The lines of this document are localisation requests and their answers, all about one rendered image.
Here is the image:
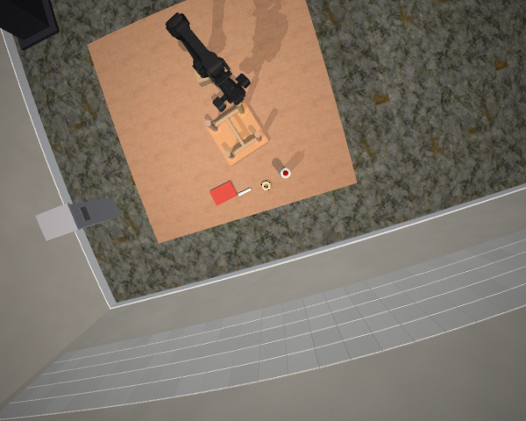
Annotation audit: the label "red flat rectangular block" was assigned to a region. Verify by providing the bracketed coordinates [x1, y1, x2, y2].
[210, 181, 238, 205]

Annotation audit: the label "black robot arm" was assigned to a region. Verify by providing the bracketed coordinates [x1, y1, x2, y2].
[166, 12, 245, 105]

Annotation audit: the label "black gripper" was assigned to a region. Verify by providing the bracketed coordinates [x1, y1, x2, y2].
[212, 74, 251, 112]

